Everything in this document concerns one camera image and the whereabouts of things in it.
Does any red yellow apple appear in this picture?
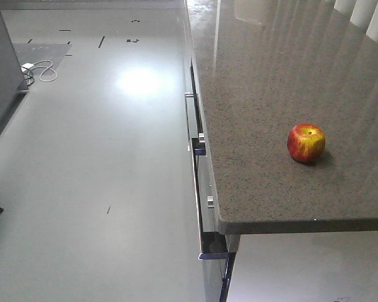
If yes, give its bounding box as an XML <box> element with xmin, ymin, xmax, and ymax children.
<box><xmin>287</xmin><ymin>123</ymin><xmax>326</xmax><ymax>163</ymax></box>

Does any grey kitchen island counter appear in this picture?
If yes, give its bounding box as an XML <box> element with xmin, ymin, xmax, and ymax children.
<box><xmin>187</xmin><ymin>1</ymin><xmax>378</xmax><ymax>301</ymax></box>

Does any white power adapter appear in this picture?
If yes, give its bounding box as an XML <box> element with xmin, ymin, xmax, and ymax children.
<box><xmin>21</xmin><ymin>63</ymin><xmax>34</xmax><ymax>72</ymax></box>

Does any white cable on floor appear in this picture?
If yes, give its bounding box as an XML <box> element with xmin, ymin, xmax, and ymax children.
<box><xmin>27</xmin><ymin>60</ymin><xmax>58</xmax><ymax>83</ymax></box>

